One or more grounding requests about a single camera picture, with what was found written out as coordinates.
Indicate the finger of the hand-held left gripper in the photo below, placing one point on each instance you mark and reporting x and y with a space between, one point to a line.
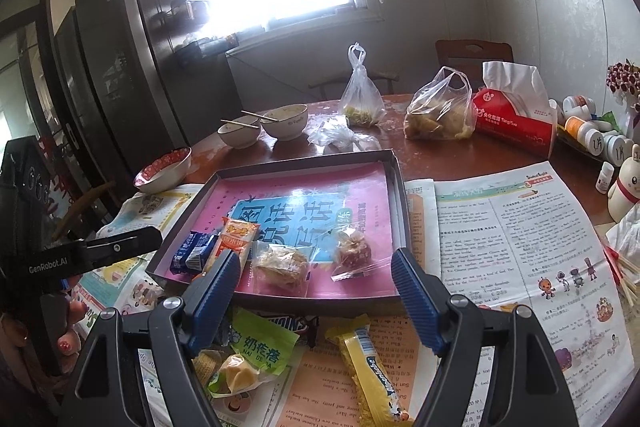
120 248

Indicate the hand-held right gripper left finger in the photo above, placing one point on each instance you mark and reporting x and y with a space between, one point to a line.
215 292

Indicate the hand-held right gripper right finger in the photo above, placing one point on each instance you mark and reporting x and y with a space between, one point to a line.
415 302

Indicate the blue cookie packet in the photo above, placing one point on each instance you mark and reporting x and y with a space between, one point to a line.
192 254

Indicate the orange snack packet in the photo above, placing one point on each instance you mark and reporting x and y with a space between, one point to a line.
235 237

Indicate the green snack packet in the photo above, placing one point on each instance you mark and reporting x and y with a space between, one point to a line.
260 342

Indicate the yellow snack bar packet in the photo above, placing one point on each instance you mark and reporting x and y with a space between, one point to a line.
367 362

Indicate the clear reddish cake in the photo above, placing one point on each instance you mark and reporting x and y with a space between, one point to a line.
352 249

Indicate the brown chocolate bar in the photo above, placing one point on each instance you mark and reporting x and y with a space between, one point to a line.
295 324

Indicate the shallow dark cardboard box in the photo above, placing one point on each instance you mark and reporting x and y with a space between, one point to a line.
320 305

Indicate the person's left hand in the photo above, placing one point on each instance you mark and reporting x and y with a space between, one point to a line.
70 342

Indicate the colourful illustrated newspaper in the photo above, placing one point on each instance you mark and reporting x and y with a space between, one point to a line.
145 207

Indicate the red patterned bowl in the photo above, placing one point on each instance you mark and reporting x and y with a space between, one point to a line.
165 172

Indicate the newspaper with green heading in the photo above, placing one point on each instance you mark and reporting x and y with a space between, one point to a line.
160 387

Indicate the white printed newspaper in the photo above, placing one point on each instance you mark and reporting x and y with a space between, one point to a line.
500 232

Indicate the orange printed newspaper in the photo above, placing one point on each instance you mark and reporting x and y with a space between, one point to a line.
320 382

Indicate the white ceramic bowl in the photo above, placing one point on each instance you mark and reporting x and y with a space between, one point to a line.
239 137
285 127

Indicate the wooden chopstick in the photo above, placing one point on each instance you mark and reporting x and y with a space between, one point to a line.
240 123
260 116

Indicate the dark refrigerator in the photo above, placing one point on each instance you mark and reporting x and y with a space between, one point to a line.
120 72

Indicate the crumpled clear plastic bag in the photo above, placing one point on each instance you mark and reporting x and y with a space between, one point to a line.
340 137

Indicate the plastic bag of fried food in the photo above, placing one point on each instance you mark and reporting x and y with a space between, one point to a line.
437 117

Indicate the glass door with red decals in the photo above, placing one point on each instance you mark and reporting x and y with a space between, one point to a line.
25 72

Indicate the red tissue pack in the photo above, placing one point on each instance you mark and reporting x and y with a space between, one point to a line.
510 122

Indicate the tied clear plastic bag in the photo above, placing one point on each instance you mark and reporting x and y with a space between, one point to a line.
362 102

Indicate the bundle of bamboo skewers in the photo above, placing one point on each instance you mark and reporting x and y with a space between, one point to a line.
625 272

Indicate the crumpled white tissue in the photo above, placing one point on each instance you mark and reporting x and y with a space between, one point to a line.
627 232

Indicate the small white bottle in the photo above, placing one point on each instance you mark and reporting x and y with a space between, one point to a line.
605 177

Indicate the orange and white medicine bottle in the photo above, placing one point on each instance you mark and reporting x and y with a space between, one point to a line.
585 132

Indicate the white rabbit figurine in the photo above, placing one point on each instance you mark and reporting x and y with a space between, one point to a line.
627 187

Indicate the dark wooden chair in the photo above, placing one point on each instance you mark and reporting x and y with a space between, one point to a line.
470 52

